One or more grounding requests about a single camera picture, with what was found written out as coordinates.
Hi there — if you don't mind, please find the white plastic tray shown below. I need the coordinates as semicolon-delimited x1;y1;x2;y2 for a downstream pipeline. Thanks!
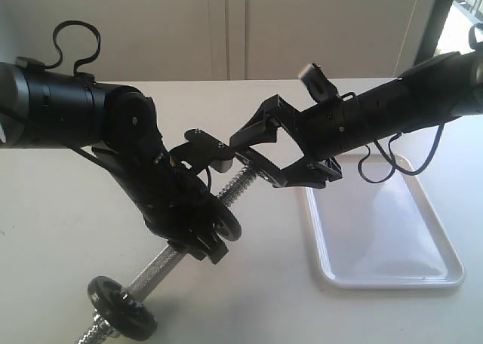
302;154;466;290

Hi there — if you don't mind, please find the dark grey weight plate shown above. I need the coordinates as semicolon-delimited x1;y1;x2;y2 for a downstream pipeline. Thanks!
235;147;288;188

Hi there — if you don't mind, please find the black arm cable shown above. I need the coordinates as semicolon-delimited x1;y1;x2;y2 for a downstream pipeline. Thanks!
358;123;445;183
52;19;103;75

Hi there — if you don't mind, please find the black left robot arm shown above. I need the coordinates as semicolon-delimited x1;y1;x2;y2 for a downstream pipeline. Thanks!
1;58;242;263

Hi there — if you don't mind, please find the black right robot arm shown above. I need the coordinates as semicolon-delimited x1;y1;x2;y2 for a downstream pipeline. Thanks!
229;51;482;189

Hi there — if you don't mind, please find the black weight plate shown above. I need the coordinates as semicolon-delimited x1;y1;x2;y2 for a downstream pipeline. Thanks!
87;276;157;332
212;196;242;241

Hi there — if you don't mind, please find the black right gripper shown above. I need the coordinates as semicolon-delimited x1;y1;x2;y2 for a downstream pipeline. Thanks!
229;93;362;189

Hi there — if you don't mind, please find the dark window frame post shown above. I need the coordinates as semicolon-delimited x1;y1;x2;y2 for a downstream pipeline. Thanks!
413;0;454;66

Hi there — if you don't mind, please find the chrome threaded dumbbell bar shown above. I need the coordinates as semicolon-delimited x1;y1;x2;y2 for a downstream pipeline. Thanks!
75;165;258;343

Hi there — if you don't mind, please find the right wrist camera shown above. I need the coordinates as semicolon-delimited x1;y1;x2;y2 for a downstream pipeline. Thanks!
298;63;338;103

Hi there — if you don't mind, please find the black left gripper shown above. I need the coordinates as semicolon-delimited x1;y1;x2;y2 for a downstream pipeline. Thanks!
92;140;229;264

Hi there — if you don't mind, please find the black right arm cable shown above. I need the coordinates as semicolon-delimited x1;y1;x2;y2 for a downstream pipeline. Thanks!
358;123;445;183

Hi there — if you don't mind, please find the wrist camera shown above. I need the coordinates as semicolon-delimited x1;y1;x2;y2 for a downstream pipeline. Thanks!
298;63;338;103
170;128;235;174

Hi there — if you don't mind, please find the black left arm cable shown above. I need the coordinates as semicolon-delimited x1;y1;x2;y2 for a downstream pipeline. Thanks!
52;19;103;75

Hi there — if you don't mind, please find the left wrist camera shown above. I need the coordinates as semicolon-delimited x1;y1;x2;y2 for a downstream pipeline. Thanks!
170;128;235;174

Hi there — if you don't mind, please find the chrome star collar nut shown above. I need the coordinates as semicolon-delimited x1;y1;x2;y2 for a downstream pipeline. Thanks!
93;310;120;336

